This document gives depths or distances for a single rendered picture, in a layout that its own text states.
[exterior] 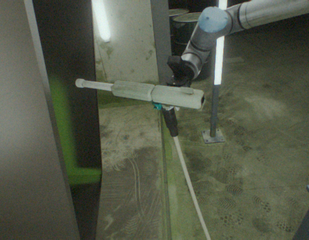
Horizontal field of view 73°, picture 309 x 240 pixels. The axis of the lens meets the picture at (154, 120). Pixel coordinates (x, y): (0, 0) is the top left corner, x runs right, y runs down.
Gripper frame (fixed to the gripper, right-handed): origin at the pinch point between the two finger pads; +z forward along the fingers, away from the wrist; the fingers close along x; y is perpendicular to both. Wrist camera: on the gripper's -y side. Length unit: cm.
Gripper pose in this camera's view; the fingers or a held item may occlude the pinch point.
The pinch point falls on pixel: (164, 104)
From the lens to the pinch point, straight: 65.5
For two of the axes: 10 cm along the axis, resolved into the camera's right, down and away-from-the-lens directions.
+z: -4.2, 7.2, -5.5
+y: 2.2, 6.7, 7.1
